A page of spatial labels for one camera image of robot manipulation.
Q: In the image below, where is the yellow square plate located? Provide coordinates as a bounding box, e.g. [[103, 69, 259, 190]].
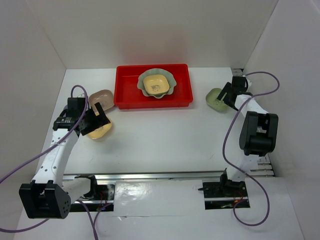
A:
[[87, 120, 113, 140], [143, 74, 170, 96]]

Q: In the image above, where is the green square plate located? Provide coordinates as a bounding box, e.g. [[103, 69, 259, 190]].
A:
[[205, 88, 228, 113]]

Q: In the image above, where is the large green scalloped bowl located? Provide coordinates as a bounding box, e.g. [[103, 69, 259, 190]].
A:
[[137, 68, 177, 99]]

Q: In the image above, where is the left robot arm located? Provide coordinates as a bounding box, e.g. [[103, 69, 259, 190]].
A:
[[19, 97, 110, 219]]

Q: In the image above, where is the red plastic bin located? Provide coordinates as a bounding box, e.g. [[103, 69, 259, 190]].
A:
[[113, 63, 193, 110]]

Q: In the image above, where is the brown square plate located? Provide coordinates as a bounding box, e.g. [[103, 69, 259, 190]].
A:
[[88, 89, 114, 113]]

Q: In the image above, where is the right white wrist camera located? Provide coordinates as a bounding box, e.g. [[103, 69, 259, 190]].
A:
[[245, 78, 252, 92]]

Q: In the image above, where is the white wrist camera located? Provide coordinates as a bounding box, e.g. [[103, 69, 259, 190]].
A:
[[245, 78, 252, 92], [77, 93, 86, 98]]

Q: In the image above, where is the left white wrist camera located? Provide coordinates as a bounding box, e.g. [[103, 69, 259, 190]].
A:
[[77, 93, 86, 98]]

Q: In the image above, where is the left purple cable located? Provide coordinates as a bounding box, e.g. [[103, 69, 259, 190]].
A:
[[0, 85, 100, 240]]

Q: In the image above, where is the purple cable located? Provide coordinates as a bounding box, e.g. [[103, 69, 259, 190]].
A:
[[0, 85, 100, 240], [222, 71, 280, 226]]

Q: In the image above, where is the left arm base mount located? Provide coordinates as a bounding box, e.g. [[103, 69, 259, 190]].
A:
[[59, 181, 116, 212]]

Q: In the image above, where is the aluminium rail right side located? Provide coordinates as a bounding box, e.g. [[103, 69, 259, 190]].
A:
[[231, 68, 276, 178]]

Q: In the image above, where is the aluminium rail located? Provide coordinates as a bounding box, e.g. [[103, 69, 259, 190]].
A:
[[62, 170, 226, 181], [231, 68, 276, 178]]

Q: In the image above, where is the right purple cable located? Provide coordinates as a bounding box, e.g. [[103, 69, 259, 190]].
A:
[[222, 71, 280, 226]]

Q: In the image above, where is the aluminium rail front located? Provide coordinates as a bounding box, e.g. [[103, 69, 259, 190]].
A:
[[62, 170, 226, 181]]

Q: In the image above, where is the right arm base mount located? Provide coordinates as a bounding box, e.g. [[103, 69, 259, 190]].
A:
[[198, 182, 250, 210]]

